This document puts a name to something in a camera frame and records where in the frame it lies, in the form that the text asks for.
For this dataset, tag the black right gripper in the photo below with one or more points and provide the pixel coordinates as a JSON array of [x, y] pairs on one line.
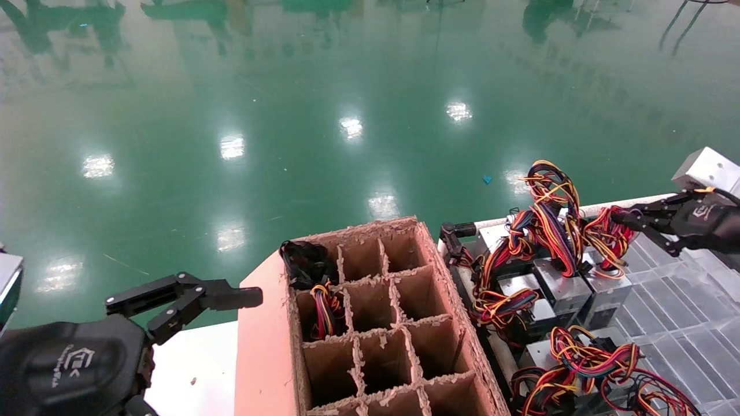
[[714, 225]]

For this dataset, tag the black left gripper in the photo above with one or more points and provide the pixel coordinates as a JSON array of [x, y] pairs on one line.
[[69, 370]]

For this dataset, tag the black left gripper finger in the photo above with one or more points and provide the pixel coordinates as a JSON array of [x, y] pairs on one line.
[[231, 303]]

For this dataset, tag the brown cardboard box with dividers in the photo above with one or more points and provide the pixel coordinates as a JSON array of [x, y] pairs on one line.
[[263, 358]]

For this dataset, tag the clear plastic divider tray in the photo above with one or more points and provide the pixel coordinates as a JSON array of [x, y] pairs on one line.
[[694, 341]]

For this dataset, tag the black pipe connector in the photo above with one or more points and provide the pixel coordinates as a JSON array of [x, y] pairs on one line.
[[454, 234]]

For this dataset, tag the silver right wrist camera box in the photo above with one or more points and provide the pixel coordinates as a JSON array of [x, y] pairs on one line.
[[708, 170]]

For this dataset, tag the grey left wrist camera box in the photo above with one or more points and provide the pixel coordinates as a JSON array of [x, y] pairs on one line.
[[8, 289]]

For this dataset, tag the long white pipe rail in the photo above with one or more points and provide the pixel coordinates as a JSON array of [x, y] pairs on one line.
[[494, 221]]

